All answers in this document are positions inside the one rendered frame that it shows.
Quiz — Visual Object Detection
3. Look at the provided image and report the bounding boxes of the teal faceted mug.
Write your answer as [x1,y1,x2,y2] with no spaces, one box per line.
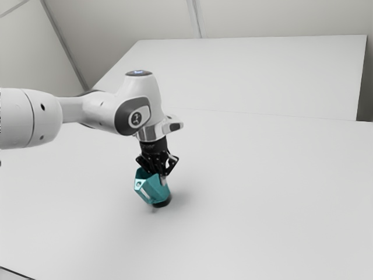
[133,167,173,208]

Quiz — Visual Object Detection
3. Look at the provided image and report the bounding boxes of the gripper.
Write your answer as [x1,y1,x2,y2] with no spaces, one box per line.
[134,138,180,187]

